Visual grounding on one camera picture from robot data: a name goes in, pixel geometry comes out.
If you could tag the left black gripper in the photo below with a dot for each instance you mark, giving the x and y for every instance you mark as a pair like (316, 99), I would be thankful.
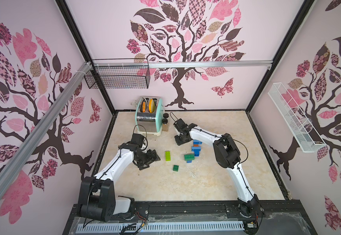
(151, 157)

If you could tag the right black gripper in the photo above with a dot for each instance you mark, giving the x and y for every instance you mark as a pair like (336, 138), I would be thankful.
(181, 136)

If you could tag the light blue long lego brick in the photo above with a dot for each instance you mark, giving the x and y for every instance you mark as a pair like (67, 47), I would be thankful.
(196, 148)

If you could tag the lime green long lego brick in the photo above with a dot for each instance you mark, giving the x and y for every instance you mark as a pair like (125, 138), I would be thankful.
(167, 156)

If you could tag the dark green long lego brick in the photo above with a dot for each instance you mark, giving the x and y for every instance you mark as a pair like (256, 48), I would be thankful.
(189, 157)

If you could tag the dark green square lego brick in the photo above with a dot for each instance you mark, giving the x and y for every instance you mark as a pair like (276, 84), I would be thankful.
(175, 168)

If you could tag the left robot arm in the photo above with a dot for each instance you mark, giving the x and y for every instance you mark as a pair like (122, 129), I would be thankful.
(97, 199)

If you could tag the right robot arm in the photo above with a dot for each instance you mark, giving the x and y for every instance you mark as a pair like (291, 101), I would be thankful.
(227, 156)

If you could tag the mint green toaster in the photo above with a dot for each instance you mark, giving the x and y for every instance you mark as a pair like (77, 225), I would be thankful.
(149, 115)

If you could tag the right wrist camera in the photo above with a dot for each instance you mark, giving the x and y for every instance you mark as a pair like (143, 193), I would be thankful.
(180, 125)

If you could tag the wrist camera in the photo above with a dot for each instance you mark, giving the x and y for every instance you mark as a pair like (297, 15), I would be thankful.
(140, 140)
(180, 125)

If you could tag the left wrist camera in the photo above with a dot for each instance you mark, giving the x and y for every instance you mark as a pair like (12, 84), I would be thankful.
(140, 140)

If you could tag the aluminium rail back wall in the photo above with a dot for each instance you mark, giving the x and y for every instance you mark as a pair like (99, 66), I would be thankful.
(203, 64)

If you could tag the aluminium rail wall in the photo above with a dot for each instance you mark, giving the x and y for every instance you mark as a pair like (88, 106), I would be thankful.
(16, 163)
(203, 64)

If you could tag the white cable duct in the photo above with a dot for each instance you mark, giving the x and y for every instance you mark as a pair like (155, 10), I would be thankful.
(159, 227)

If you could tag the black wire basket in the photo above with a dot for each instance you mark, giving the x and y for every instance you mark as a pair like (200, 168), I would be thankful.
(121, 73)

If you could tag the white wire shelf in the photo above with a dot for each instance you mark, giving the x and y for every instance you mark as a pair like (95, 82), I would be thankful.
(288, 102)

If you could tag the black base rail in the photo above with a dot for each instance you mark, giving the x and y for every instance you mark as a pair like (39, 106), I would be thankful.
(232, 209)

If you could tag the aluminium rail left wall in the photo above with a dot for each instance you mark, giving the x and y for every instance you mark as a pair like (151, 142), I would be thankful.
(16, 163)

